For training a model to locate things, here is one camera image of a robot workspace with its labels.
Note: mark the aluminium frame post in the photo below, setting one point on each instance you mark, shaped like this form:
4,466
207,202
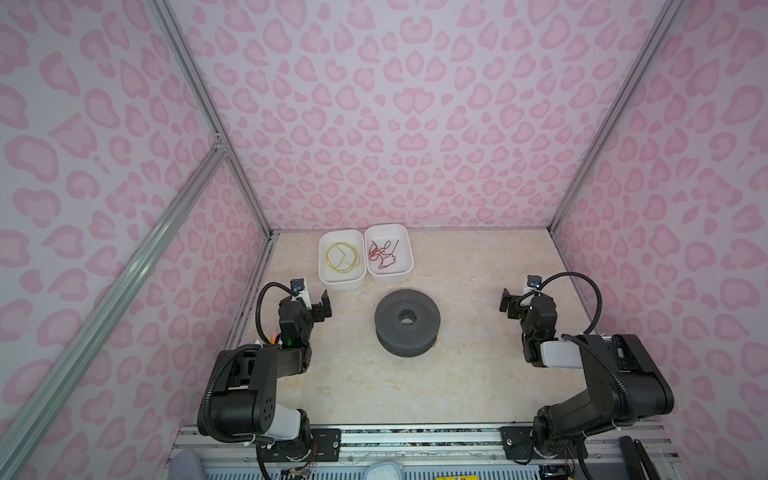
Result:
664,26
181,52

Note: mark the white plastic tray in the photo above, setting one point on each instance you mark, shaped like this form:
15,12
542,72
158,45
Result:
341,262
388,253

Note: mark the aluminium frame diagonal bar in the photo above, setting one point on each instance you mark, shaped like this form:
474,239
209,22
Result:
39,413

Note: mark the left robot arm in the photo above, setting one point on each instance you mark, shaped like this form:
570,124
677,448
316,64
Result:
239,403

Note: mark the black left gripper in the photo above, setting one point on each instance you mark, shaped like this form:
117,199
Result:
317,314

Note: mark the aluminium frame right post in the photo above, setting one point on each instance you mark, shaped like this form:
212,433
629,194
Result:
664,26

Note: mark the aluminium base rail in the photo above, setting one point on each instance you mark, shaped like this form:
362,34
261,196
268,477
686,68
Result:
430,451

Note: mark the white plastic tray right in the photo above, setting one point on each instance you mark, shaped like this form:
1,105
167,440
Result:
388,253

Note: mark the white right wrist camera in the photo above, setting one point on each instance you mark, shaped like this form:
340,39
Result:
532,288

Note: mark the dark grey cable spool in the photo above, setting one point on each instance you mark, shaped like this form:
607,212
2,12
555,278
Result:
407,323

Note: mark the aluminium frame left post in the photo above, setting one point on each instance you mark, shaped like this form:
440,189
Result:
181,52

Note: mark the white plastic tray left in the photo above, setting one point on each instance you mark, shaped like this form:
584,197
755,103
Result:
341,262

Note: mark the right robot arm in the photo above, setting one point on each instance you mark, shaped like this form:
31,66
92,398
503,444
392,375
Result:
623,384

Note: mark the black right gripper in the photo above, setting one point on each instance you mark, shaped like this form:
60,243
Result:
514,306

